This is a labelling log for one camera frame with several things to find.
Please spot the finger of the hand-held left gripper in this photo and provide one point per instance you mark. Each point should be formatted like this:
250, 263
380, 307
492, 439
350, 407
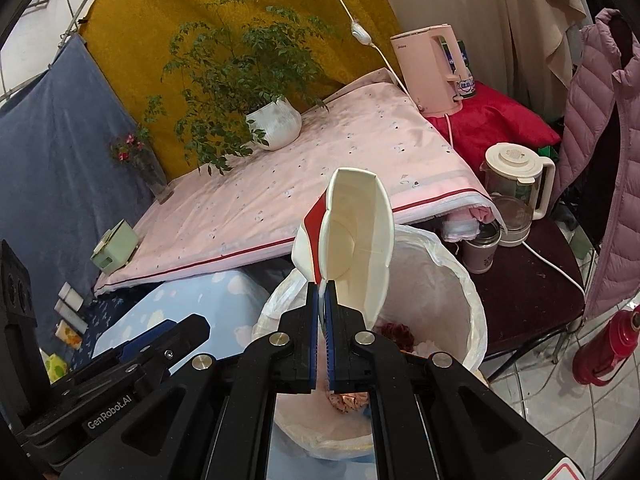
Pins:
185, 332
142, 342

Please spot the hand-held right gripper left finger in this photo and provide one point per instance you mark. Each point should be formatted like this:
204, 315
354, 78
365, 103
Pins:
314, 340

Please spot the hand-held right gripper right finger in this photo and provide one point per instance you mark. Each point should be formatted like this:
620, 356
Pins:
328, 340

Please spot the red white paper cup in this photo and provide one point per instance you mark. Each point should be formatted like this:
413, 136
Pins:
360, 240

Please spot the trash bin with white bag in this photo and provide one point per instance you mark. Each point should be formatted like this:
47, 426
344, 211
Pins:
440, 300

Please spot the dark blue patterned cloth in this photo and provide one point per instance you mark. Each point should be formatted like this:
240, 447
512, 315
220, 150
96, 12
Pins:
100, 315

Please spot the green yellow box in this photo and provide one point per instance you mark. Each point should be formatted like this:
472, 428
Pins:
55, 367

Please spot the printed can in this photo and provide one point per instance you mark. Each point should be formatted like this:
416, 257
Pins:
67, 335

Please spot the white tube bottle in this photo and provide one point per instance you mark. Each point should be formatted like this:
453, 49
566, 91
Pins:
70, 316

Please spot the white capped bottle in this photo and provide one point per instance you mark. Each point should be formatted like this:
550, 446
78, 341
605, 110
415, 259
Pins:
72, 296

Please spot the green tissue box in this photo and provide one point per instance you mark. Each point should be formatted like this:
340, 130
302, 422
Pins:
117, 247

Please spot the glass vase with flowers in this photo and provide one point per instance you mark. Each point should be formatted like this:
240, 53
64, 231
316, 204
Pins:
155, 180

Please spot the pink lidded cup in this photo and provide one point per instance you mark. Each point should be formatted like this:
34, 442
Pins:
477, 257

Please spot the pink blanket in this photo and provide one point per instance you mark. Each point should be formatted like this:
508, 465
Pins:
325, 150

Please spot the blue-grey cloth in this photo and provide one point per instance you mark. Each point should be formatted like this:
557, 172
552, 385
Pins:
50, 160

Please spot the potted plant in white pot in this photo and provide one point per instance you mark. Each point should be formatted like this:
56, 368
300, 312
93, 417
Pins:
272, 120

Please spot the glass kettle with white lid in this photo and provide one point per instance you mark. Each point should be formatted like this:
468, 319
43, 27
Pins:
515, 170

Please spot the red thermos flask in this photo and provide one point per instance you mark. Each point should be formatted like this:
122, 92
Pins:
605, 350

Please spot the red cloth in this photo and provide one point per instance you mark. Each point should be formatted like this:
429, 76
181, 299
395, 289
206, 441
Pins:
500, 120

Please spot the pink electric kettle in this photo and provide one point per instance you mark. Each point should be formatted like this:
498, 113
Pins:
425, 75

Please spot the white printed mug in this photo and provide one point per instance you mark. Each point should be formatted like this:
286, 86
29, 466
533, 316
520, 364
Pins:
466, 85

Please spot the yellow cloth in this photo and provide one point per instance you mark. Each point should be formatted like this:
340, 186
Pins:
150, 5

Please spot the pink down jacket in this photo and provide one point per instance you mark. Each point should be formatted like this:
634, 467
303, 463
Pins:
620, 160

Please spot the beige curtain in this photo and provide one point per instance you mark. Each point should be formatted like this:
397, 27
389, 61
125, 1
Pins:
500, 10

